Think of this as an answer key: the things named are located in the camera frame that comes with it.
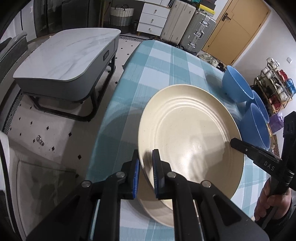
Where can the rows of shelved shoes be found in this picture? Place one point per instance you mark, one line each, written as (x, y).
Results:
(277, 92)

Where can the woven laundry basket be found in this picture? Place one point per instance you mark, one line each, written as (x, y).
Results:
(121, 16)

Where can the purple bag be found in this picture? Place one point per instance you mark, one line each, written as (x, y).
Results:
(276, 122)

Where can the translucent grey sheet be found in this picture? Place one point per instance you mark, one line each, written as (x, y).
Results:
(41, 185)

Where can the dark grey sofa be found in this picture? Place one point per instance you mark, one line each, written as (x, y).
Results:
(11, 53)

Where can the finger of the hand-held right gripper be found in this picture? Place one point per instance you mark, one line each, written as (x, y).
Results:
(242, 148)

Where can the person's right forearm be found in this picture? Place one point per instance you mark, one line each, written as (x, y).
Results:
(289, 223)

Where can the white drawer chest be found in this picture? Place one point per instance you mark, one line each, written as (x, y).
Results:
(153, 20)

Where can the white light switch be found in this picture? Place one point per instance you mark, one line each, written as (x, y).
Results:
(288, 60)

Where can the dark grey fridge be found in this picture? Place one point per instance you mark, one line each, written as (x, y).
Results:
(76, 14)

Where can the light blue bowl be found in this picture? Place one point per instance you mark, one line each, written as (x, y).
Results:
(235, 85)

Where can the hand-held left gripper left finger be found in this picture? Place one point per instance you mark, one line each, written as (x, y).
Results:
(136, 178)

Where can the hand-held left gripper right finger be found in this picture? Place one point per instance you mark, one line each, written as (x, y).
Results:
(154, 178)

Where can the medium cream plate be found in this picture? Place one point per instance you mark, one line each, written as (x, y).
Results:
(159, 215)

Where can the wooden shoe rack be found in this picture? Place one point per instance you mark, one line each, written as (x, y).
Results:
(283, 105)

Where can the marble top coffee table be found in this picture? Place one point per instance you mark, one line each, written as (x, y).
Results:
(67, 58)

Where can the teal checked tablecloth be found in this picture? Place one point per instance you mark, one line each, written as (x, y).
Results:
(161, 69)

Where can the beige suitcase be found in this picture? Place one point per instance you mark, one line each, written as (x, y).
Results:
(178, 23)

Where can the silver suitcase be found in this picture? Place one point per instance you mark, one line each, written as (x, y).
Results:
(196, 34)

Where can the blue plastic bag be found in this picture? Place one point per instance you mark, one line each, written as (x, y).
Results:
(291, 85)

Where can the person's right hand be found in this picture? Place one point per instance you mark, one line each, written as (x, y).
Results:
(262, 204)

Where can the yellow wooden door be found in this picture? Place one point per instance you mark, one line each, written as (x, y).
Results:
(240, 30)

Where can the large cream plate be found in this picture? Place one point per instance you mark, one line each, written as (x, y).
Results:
(192, 129)

